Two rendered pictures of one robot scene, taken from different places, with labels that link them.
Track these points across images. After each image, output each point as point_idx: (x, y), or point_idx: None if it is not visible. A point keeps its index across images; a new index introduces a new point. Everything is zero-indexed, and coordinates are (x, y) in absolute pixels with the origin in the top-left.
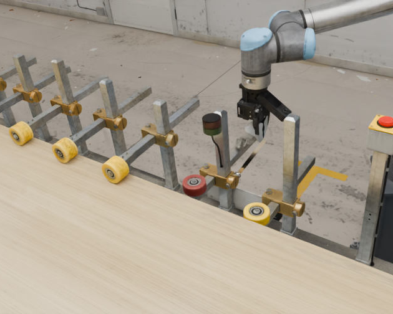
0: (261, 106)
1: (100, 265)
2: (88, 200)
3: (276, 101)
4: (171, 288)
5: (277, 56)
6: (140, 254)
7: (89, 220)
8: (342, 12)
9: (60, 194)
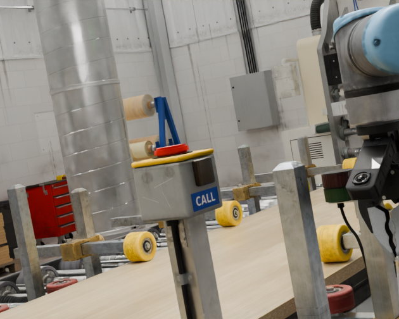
0: None
1: (158, 292)
2: (285, 262)
3: (373, 160)
4: None
5: (349, 56)
6: (170, 302)
7: (243, 271)
8: None
9: None
